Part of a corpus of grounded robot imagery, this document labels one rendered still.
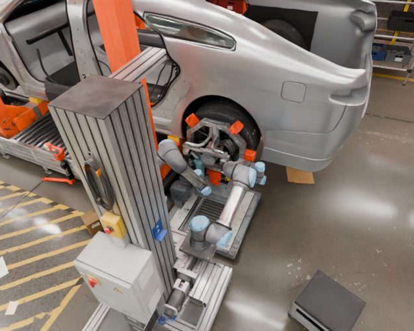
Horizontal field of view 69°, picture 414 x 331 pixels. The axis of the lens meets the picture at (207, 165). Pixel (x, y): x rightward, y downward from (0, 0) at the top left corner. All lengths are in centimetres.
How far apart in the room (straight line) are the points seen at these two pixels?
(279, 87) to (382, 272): 192
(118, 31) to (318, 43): 258
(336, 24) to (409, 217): 219
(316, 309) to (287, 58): 178
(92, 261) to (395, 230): 288
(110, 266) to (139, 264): 14
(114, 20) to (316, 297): 231
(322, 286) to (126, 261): 155
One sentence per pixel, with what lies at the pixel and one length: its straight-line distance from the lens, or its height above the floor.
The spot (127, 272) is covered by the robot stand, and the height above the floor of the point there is 123.
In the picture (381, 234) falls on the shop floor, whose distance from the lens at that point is 350.
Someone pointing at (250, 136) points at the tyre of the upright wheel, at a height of 100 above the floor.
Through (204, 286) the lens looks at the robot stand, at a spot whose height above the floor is 72.
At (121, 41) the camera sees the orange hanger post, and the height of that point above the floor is 188.
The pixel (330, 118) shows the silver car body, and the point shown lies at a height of 131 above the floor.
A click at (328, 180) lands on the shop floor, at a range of 379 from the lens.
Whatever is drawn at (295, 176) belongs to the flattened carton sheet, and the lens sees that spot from 371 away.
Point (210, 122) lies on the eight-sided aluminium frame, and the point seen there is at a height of 112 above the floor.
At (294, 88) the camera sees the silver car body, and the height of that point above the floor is 149.
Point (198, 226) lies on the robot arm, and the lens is 188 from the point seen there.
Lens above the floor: 259
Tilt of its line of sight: 44 degrees down
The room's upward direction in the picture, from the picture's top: 2 degrees counter-clockwise
